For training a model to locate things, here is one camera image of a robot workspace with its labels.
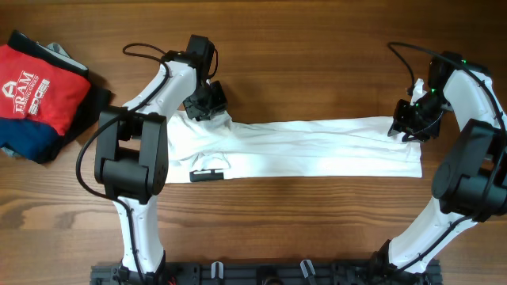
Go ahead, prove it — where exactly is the white t-shirt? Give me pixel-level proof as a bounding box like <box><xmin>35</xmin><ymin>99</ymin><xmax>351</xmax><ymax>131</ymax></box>
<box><xmin>166</xmin><ymin>111</ymin><xmax>422</xmax><ymax>184</ymax></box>

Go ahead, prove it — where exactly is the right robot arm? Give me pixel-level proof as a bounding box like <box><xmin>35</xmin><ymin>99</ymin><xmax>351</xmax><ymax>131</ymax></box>
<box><xmin>364</xmin><ymin>51</ymin><xmax>506</xmax><ymax>284</ymax></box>

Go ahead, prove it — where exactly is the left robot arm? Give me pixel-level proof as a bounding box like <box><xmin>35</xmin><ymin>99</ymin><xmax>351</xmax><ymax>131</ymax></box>
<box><xmin>94</xmin><ymin>35</ymin><xmax>227</xmax><ymax>284</ymax></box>

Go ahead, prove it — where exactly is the black folded garment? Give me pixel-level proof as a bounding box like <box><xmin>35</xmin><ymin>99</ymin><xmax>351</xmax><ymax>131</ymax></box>
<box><xmin>2</xmin><ymin>30</ymin><xmax>112</xmax><ymax>156</ymax></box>

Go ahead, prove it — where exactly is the grey folded garment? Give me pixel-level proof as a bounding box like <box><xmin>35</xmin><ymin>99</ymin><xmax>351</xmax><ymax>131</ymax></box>
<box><xmin>46</xmin><ymin>42</ymin><xmax>70</xmax><ymax>58</ymax></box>

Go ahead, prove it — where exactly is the red folded shirt with logo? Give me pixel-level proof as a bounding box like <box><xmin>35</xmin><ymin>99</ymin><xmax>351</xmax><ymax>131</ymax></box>
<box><xmin>1</xmin><ymin>45</ymin><xmax>91</xmax><ymax>135</ymax></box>

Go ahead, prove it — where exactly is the navy blue folded garment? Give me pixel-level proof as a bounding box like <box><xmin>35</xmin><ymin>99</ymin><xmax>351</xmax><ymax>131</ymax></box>
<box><xmin>0</xmin><ymin>108</ymin><xmax>83</xmax><ymax>160</ymax></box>

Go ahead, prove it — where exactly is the left black cable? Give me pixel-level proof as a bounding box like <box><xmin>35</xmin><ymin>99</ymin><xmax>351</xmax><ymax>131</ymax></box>
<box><xmin>74</xmin><ymin>42</ymin><xmax>219</xmax><ymax>284</ymax></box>

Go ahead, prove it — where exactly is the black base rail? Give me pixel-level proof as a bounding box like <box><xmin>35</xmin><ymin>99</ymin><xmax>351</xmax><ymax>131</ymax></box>
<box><xmin>90</xmin><ymin>259</ymin><xmax>444</xmax><ymax>285</ymax></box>

